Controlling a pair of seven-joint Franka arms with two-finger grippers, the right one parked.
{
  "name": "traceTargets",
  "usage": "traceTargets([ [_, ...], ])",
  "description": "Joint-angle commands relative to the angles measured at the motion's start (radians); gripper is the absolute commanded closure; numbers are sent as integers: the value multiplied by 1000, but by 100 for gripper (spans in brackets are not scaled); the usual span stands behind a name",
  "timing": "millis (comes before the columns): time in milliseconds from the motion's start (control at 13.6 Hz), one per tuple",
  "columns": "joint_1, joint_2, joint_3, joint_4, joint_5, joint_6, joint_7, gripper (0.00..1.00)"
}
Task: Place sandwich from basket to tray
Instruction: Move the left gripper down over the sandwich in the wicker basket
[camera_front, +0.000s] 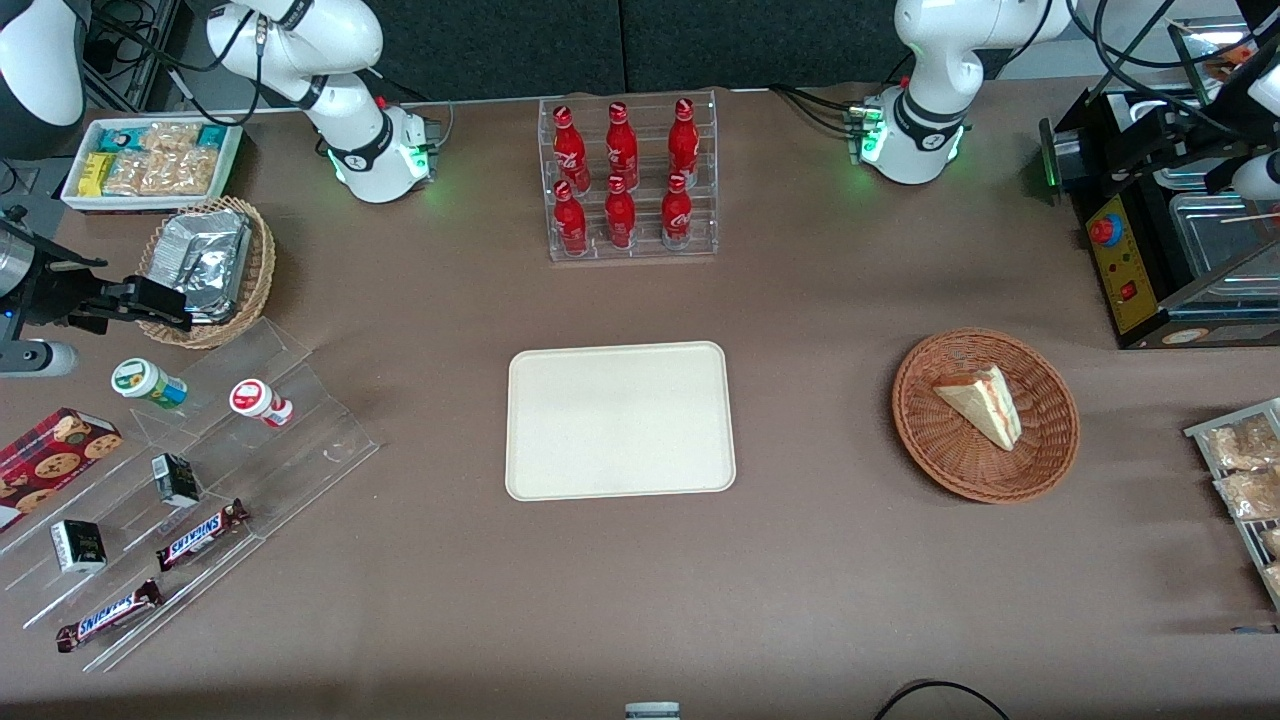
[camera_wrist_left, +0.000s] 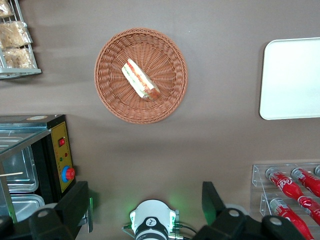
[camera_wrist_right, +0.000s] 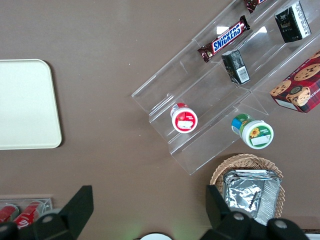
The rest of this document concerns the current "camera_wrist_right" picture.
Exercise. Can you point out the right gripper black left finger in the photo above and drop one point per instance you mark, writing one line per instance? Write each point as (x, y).
(72, 215)

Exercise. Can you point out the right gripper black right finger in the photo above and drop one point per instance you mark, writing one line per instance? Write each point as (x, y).
(225, 225)

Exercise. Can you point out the light wicker basket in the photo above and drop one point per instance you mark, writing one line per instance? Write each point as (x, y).
(240, 161)

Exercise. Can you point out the white snack tray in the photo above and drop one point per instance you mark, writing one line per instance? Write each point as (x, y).
(314, 237)

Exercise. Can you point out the cream plastic serving tray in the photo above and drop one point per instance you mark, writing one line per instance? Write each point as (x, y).
(25, 105)

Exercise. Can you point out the clear acrylic bottle rack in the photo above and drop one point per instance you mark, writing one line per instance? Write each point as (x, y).
(47, 202)

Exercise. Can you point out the aluminium foil container stack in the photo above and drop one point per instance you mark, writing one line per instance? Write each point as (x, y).
(245, 195)

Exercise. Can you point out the red soda cans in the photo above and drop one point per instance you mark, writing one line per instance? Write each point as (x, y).
(28, 212)

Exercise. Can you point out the red cola bottle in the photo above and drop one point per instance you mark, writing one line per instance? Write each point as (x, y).
(8, 212)

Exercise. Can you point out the green lid white jar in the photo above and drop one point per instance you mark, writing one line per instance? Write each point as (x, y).
(257, 133)

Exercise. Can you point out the red lid white jar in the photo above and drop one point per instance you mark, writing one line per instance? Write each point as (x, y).
(184, 121)

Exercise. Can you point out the clear acrylic stepped display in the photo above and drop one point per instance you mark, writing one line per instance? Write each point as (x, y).
(200, 82)

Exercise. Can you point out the red tartan cookie box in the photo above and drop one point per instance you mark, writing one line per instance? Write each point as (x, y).
(300, 87)

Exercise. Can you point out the small black carton box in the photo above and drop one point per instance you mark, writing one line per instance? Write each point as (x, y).
(236, 66)
(291, 22)

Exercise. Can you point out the Snickers chocolate bar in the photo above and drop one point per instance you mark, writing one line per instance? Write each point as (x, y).
(225, 40)
(251, 5)

